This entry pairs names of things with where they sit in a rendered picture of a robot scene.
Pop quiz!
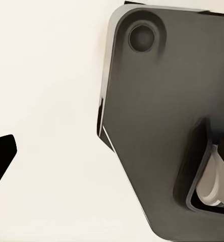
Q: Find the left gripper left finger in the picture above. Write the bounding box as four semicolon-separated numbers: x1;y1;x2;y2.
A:
0;134;17;180

